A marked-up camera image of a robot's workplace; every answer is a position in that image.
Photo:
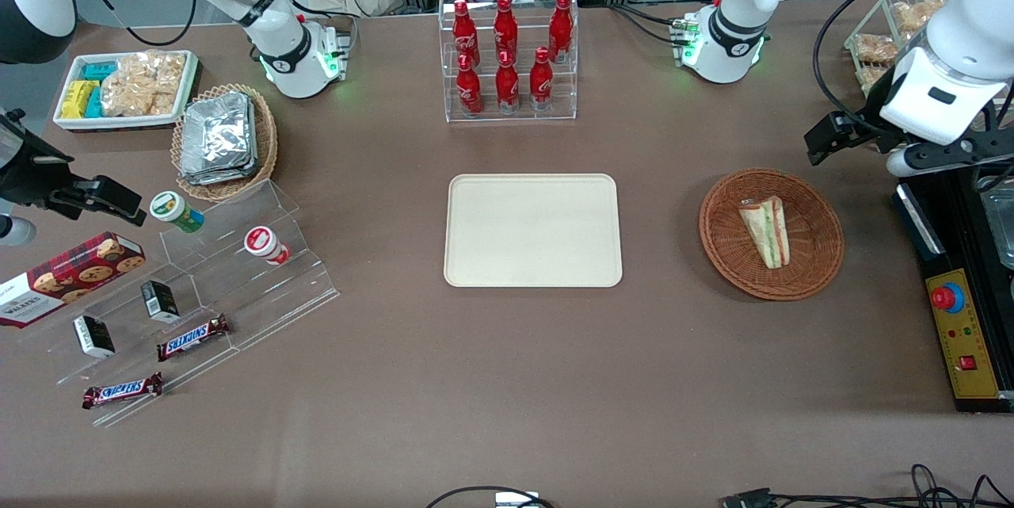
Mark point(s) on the small white device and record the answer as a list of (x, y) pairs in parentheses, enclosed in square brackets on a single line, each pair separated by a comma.
[(516, 501)]

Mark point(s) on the brown chocolate bar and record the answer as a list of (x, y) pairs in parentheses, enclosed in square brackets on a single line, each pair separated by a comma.
[(121, 391), (192, 338)]

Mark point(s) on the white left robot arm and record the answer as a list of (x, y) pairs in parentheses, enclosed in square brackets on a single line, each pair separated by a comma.
[(733, 32)]

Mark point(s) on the clear bag of crackers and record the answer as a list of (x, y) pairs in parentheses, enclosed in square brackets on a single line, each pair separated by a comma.
[(142, 84)]

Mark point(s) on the green-lid snack cup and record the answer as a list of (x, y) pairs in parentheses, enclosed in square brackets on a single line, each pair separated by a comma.
[(176, 211)]

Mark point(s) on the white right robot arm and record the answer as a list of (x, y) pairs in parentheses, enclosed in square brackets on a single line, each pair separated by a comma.
[(289, 56)]

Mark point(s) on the black control box yellow panel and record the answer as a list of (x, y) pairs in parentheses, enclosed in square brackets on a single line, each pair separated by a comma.
[(962, 341)]

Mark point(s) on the plastic-wrapped triangle sandwich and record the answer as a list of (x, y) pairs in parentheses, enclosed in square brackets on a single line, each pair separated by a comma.
[(767, 231)]

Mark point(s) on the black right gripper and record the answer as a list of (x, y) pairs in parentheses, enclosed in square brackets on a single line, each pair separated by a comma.
[(30, 169)]

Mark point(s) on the stack of foil containers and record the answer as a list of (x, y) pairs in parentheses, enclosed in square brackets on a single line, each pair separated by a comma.
[(215, 139)]

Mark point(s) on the beige rectangular plastic tray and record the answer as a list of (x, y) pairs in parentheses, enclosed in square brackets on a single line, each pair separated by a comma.
[(532, 231)]

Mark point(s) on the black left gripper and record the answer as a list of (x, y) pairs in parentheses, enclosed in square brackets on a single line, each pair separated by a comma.
[(866, 124)]

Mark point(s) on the teal snack packet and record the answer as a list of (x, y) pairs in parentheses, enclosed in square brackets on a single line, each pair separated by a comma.
[(100, 70)]

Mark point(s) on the small black box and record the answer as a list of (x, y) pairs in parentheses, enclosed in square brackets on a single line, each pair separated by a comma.
[(160, 300), (93, 336)]

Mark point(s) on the red cola bottle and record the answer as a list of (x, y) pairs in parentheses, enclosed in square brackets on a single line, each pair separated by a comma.
[(561, 26), (468, 88), (507, 84), (463, 28), (541, 82), (505, 26)]

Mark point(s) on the round brown wicker basket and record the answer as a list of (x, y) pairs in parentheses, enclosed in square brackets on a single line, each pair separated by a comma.
[(729, 254)]

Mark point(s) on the clear acrylic bottle rack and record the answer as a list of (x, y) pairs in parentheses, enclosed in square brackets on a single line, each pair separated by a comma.
[(523, 108)]

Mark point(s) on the clear acrylic stepped shelf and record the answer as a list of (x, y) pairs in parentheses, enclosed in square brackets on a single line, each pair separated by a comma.
[(261, 302)]

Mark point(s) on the oval wicker basket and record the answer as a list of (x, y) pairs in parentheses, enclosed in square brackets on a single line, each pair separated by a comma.
[(265, 135)]

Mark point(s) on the bagged bread snack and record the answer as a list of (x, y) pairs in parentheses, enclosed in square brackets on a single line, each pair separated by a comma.
[(917, 14), (874, 48)]

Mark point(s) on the white rectangular snack bin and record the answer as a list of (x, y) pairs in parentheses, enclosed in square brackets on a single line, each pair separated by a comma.
[(63, 121)]

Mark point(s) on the yellow snack packet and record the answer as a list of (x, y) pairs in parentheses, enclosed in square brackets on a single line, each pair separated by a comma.
[(78, 98)]

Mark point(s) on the red-lid snack cup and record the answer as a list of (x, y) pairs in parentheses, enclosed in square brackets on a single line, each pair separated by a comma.
[(265, 245)]

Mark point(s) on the red tartan cookie box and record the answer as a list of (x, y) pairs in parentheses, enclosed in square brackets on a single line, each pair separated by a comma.
[(67, 278)]

